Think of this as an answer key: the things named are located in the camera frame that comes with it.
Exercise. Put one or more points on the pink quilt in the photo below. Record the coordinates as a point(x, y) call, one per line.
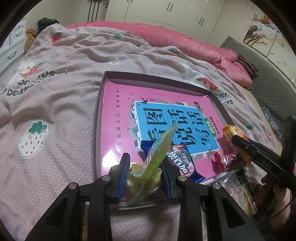
point(185, 44)

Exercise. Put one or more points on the pink book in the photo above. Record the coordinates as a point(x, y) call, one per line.
point(120, 111)

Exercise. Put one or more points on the green and black snack packet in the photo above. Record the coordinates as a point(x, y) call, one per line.
point(238, 187)

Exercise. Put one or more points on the black white patterned cloth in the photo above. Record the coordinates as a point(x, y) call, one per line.
point(270, 118)

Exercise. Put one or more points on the strawberry printed blanket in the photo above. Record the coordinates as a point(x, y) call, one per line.
point(57, 92)

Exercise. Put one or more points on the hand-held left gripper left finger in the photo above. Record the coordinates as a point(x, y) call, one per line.
point(122, 180)

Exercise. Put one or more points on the brown plush toy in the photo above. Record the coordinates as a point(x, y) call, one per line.
point(30, 38)

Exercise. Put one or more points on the green clear snack packet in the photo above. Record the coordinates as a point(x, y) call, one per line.
point(157, 153)

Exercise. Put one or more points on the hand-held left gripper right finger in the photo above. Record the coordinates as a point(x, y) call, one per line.
point(167, 178)

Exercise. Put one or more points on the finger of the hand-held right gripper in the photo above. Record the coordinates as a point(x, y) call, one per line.
point(259, 153)

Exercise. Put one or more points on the blue cookie packet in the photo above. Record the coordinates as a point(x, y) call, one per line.
point(185, 165)

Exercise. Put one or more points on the red wafer packet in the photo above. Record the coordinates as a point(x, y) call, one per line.
point(225, 160)

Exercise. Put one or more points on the dark clothes pile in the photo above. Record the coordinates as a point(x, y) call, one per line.
point(47, 23)

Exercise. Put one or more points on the dark shallow cardboard box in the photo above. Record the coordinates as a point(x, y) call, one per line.
point(98, 120)

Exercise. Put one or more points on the grey padded headboard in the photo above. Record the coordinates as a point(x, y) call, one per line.
point(272, 81)

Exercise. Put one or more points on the white wardrobe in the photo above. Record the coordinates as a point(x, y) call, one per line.
point(161, 14)

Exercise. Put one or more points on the floral wall painting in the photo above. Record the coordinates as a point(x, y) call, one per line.
point(261, 30)

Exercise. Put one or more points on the orange snack packet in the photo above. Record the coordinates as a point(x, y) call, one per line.
point(231, 132)

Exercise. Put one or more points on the dark striped pillow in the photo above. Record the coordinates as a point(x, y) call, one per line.
point(247, 64)

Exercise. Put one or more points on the white drawer unit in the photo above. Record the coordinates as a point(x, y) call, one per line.
point(13, 44)

